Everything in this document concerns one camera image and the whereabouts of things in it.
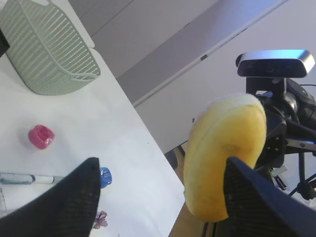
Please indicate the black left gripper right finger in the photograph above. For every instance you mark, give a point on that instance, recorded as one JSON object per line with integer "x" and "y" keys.
{"x": 256, "y": 208}

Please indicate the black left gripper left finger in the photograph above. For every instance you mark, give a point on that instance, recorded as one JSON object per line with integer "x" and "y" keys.
{"x": 66, "y": 210}

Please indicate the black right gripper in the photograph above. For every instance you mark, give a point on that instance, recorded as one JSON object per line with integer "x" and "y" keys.
{"x": 291, "y": 120}

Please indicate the colourful paper piece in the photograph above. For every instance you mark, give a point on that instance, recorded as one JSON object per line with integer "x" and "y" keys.
{"x": 100, "y": 220}

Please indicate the sugared bread bun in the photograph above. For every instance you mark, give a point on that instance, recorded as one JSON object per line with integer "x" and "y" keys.
{"x": 233, "y": 126}

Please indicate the blue pencil sharpener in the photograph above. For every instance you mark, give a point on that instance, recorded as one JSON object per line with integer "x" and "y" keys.
{"x": 105, "y": 177}

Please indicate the clear grey right pen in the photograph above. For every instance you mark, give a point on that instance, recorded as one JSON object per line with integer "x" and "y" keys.
{"x": 7, "y": 178}

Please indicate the pink pencil sharpener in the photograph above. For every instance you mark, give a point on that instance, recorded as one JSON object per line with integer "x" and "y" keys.
{"x": 41, "y": 136}

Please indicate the green plastic woven basket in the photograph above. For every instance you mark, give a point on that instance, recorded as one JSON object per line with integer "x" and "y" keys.
{"x": 46, "y": 50}

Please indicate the black mesh pen holder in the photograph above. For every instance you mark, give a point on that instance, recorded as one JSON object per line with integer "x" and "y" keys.
{"x": 4, "y": 45}

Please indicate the transparent plastic ruler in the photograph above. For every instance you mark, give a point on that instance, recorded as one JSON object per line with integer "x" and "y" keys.
{"x": 2, "y": 201}

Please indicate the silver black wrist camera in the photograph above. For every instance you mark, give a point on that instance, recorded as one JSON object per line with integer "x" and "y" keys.
{"x": 284, "y": 63}

